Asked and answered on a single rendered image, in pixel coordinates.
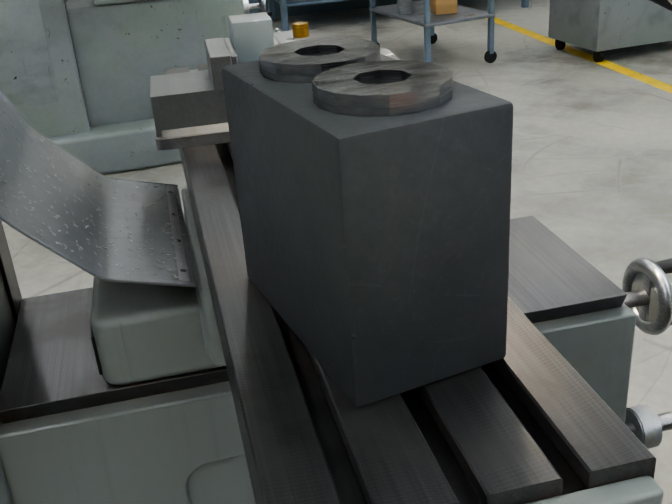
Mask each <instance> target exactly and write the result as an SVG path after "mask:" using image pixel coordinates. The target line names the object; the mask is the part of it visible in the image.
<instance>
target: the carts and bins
mask: <svg viewBox="0 0 672 504"><path fill-rule="evenodd" d="M369 11H370V22H371V41H374V42H375V43H377V44H378V45H380V44H379V43H378V42H377V27H376V13H379V14H382V15H386V16H389V17H392V18H396V19H399V20H402V21H406V22H409V23H412V24H416V25H419V26H423V27H424V62H429V63H432V62H431V44H434V43H435V42H436V41H437V34H436V33H435V26H439V25H446V24H452V23H459V22H465V21H472V20H478V19H484V18H488V37H487V52H486V53H485V55H484V60H485V61H486V62H488V63H493V62H494V61H495V60H496V58H497V54H496V52H495V51H494V18H495V0H488V12H486V11H482V10H478V9H473V8H469V7H465V6H461V5H457V0H420V1H413V2H411V0H397V4H392V5H385V6H378V7H376V4H375V0H370V8H369Z"/></svg>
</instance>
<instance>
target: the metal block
mask: <svg viewBox="0 0 672 504"><path fill-rule="evenodd" d="M228 20H229V28H230V36H231V44H232V46H233V48H234V50H235V52H236V55H237V58H238V64H240V63H246V62H252V61H258V60H259V54H260V53H261V52H262V51H263V50H264V49H267V48H270V47H272V46H274V37H273V27H272V19H271V18H270V17H269V15H268V14H267V13H266V12H261V13H251V14H242V15H232V16H228Z"/></svg>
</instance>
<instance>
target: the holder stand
mask: <svg viewBox="0 0 672 504"><path fill-rule="evenodd" d="M222 79H223V86H224V94H225V102H226V110H227V118H228V126H229V134H230V142H231V149H232V157H233V165H234V173H235V181H236V189H237V197H238V205H239V213H240V220H241V228H242V236H243V244H244V252H245V260H246V268H247V275H248V277H249V278H250V280H251V281H252V282H253V283H254V284H255V286H256V287H257V288H258V289H259V290H260V292H261V293H262V294H263V295H264V297H265V298H266V299H267V300H268V301H269V303H270V304H271V305H272V306H273V307H274V309H275V310H276V311H277V312H278V313H279V315H280V316H281V317H282V318H283V320H284V321H285V322H286V323H287V324H288V326H289V327H290V328H291V329H292V330H293V332H294V333H295V334H296V335H297V336H298V338H299V339H300V340H301V341H302V342H303V344H304V345H305V346H306V347H307V349H308V350H309V351H310V352H311V353H312V355H313V356H314V357H315V358H316V359H317V361H318V362H319V363H320V364H321V365H322V367H323V368H324V369H325V370H326V371H327V373H328V374H329V375H330V376H331V378H332V379H333V380H334V381H335V382H336V384H337V385H338V386H339V387H340V388H341V390H342V391H343V392H344V393H345V394H346V396H347V397H348V398H349V399H350V400H351V402H352V403H353V404H354V405H355V406H357V407H361V406H364V405H367V404H370V403H373V402H376V401H379V400H382V399H385V398H388V397H391V396H394V395H397V394H400V393H403V392H406V391H409V390H412V389H415V388H418V387H420V386H423V385H426V384H429V383H432V382H435V381H438V380H441V379H444V378H447V377H450V376H453V375H456V374H459V373H462V372H465V371H468V370H471V369H474V368H477V367H480V366H483V365H486V364H489V363H492V362H495V361H497V360H500V359H503V358H504V357H505V355H506V336H507V303H508V270H509V237H510V204H511V171H512V138H513V104H512V103H511V102H510V101H507V100H505V99H502V98H499V97H497V96H494V95H491V94H488V93H486V92H483V91H480V90H478V89H475V88H472V87H469V86H467V85H464V84H461V83H459V82H456V81H453V71H451V70H450V69H448V68H446V67H445V66H443V65H438V64H434V63H429V62H424V61H409V60H396V59H393V58H391V57H388V56H385V55H383V54H380V45H378V44H377V43H375V42H374V41H369V40H364V39H359V38H341V37H339V38H316V39H307V40H298V41H292V42H288V43H283V44H278V45H275V46H272V47H270V48H267V49H264V50H263V51H262V52H261V53H260V54H259V60H258V61H252V62H246V63H240V64H234V65H228V66H225V67H223V68H222Z"/></svg>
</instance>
